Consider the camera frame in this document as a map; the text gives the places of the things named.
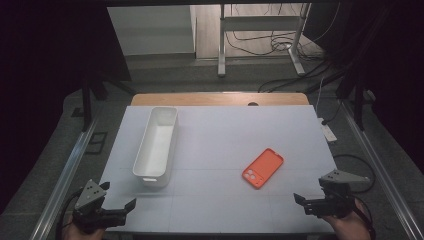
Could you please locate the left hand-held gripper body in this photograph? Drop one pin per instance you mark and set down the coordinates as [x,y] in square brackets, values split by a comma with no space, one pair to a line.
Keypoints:
[88,200]

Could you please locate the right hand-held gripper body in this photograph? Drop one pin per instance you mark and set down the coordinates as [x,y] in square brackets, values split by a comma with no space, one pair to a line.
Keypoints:
[336,203]

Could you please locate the orange phone case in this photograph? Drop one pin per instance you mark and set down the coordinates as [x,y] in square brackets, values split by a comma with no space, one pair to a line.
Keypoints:
[263,168]

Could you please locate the white plastic bin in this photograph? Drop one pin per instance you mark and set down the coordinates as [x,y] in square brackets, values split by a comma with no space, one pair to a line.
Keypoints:
[156,146]

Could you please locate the person's right hand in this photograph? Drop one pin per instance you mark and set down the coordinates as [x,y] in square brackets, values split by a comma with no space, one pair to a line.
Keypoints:
[350,228]

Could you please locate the person's left hand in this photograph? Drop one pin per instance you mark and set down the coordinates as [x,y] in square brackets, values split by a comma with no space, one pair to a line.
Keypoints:
[83,236]

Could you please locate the white power strip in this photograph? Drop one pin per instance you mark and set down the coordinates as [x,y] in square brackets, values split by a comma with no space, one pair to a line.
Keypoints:
[328,130]

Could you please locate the black stand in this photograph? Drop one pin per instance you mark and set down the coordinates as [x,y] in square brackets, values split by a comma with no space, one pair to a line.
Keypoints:
[87,100]
[358,100]

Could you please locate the white table sheet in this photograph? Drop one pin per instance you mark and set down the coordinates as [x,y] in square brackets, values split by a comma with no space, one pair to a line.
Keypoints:
[226,140]

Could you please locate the wooden table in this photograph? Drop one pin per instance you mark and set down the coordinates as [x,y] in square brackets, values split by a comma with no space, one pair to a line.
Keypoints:
[216,99]

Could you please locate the white cabinet panel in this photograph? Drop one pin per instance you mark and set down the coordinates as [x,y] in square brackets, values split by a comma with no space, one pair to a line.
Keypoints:
[150,30]

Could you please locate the aluminium rail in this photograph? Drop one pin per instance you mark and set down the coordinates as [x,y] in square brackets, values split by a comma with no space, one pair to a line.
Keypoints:
[380,170]
[66,180]

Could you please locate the white metal desk frame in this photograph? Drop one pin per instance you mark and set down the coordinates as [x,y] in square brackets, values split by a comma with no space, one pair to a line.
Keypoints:
[260,23]

